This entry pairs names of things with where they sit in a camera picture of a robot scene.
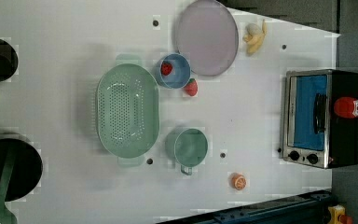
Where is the red ketchup bottle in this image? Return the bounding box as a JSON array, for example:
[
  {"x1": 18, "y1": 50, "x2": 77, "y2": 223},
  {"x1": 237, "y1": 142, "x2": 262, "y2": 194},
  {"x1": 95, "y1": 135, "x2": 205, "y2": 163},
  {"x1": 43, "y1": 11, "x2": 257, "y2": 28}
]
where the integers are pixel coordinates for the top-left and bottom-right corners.
[{"x1": 334, "y1": 97, "x2": 358, "y2": 119}]

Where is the black toaster oven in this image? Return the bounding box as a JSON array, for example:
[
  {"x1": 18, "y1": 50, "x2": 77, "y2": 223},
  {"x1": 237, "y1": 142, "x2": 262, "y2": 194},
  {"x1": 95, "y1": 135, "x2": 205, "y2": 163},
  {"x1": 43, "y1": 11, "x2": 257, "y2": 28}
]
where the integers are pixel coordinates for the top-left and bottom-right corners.
[{"x1": 281, "y1": 69, "x2": 358, "y2": 169}]

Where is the strawberry on table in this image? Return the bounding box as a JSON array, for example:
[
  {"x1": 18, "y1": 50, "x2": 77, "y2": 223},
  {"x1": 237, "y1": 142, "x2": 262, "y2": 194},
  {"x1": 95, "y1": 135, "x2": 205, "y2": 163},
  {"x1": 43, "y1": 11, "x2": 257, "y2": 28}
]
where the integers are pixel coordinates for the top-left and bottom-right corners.
[{"x1": 184, "y1": 78, "x2": 198, "y2": 96}]

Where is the blue small bowl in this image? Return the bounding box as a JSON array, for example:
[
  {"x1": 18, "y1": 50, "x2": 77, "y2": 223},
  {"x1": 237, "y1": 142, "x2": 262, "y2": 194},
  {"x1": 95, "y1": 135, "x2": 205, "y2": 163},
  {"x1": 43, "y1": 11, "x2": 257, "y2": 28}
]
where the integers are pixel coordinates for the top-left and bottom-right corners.
[{"x1": 155, "y1": 53, "x2": 191, "y2": 89}]

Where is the green mug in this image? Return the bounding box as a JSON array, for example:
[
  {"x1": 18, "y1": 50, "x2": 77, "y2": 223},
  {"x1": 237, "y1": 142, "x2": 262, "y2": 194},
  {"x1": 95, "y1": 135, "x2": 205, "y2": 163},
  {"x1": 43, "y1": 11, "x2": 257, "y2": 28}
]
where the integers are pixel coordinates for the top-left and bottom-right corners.
[{"x1": 165, "y1": 127, "x2": 209, "y2": 175}]

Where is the strawberry in blue bowl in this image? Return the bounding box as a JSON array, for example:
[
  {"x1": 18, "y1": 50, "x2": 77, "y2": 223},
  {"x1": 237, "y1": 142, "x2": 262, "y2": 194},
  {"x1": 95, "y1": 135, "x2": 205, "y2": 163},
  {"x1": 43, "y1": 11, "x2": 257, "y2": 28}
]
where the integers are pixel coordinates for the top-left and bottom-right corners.
[{"x1": 160, "y1": 63, "x2": 173, "y2": 76}]

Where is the green oval colander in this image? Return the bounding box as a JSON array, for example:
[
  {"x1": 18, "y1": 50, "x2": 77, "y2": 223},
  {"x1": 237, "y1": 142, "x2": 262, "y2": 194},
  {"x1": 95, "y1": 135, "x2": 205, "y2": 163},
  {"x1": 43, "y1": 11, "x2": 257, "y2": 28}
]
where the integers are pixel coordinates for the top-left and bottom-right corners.
[{"x1": 95, "y1": 54, "x2": 160, "y2": 167}]

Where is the lilac round plate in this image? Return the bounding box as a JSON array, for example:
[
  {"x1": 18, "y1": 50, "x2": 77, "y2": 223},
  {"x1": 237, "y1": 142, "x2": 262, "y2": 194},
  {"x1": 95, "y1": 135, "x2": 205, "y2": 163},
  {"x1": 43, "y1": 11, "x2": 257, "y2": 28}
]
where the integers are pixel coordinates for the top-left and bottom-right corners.
[{"x1": 175, "y1": 0, "x2": 239, "y2": 76}]

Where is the orange slice toy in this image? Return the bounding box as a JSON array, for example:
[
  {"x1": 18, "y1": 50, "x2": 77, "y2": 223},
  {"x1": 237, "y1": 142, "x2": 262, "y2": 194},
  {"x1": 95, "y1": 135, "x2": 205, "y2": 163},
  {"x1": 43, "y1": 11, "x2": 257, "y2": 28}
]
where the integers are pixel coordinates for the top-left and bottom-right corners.
[{"x1": 231, "y1": 174, "x2": 247, "y2": 190}]

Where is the peeled banana toy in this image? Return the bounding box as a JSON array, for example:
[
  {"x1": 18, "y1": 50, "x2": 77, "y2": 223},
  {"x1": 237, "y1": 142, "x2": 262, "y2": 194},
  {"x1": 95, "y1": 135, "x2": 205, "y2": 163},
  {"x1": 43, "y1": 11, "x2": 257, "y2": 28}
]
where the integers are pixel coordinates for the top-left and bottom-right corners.
[{"x1": 242, "y1": 21, "x2": 267, "y2": 55}]

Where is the yellow red stop button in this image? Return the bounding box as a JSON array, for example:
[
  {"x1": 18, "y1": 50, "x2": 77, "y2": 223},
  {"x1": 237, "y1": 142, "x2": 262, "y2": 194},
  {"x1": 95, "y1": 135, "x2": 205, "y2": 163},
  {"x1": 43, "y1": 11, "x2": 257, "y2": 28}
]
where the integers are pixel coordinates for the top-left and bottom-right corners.
[{"x1": 328, "y1": 204, "x2": 353, "y2": 224}]

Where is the green spatula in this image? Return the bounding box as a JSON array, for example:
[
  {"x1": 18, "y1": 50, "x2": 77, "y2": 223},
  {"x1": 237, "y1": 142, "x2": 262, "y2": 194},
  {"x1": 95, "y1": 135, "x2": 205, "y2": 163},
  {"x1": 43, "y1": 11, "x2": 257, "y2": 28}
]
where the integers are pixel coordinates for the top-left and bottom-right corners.
[{"x1": 0, "y1": 148, "x2": 17, "y2": 224}]

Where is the blue metal frame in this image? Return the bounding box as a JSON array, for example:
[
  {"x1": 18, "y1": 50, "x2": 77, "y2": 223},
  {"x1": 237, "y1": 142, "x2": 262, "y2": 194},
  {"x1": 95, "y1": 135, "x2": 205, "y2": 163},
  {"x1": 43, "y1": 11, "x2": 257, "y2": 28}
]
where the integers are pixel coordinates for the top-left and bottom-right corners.
[{"x1": 159, "y1": 190, "x2": 337, "y2": 224}]

